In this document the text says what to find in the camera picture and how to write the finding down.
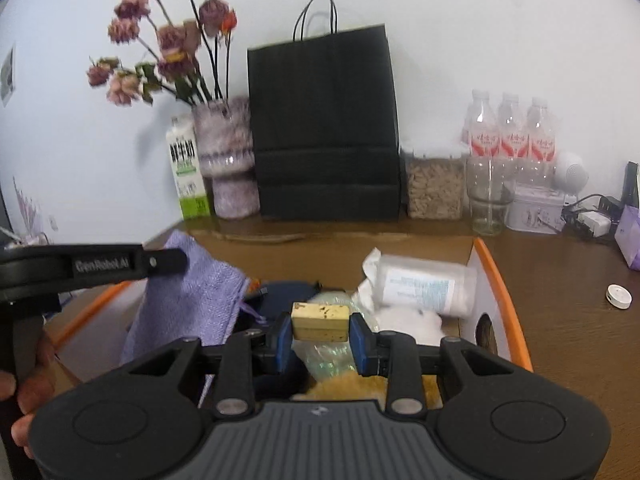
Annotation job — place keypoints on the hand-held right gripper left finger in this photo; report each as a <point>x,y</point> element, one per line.
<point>284,346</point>

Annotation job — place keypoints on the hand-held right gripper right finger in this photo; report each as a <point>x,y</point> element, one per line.
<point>359,346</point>

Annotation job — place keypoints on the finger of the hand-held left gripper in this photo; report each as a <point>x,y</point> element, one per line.
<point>167,261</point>

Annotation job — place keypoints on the clear plastic bag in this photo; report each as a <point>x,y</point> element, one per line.
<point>325,360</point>

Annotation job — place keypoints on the purple knit pouch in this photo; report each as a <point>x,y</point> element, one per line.
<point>190,295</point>

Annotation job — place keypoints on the small yellow block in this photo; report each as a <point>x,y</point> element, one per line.
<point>320,322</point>

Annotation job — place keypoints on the navy zip case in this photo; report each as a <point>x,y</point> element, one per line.
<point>280,292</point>

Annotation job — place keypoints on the yellow white plush toy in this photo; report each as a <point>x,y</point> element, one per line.
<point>410,322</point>

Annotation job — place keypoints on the white wet wipes pack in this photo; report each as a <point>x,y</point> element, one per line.
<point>425,285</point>

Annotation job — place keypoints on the red cardboard box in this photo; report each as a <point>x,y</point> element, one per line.
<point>492,285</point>

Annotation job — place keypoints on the brown wooden desktop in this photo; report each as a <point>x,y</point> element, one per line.
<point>560,340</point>

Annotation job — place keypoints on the person's left hand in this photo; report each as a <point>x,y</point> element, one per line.
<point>40,380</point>

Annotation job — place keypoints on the white green milk carton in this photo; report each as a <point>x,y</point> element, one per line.
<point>185,170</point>

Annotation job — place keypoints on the purple textured vase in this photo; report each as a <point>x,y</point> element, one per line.
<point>225,150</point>

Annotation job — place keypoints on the clear snack container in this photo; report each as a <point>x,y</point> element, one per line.
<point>434,192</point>

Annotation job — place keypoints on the clear glass cup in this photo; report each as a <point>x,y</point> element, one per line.
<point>490,220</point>

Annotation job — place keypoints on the black paper bag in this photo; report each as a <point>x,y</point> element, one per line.
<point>325,110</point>

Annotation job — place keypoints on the dried pink flowers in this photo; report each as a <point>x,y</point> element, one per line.
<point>172,40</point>

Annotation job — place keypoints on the white tin box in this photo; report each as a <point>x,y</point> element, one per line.
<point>535,210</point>

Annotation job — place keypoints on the white round lid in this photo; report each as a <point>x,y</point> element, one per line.
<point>620,296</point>

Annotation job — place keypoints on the white round desk robot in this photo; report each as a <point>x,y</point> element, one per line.
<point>572,172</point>

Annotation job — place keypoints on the purple tissue pack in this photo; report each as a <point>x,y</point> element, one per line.
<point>631,240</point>

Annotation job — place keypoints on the white wall switch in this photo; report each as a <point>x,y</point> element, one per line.
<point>53,223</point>

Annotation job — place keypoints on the wall poster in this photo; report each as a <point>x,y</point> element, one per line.
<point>7,77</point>

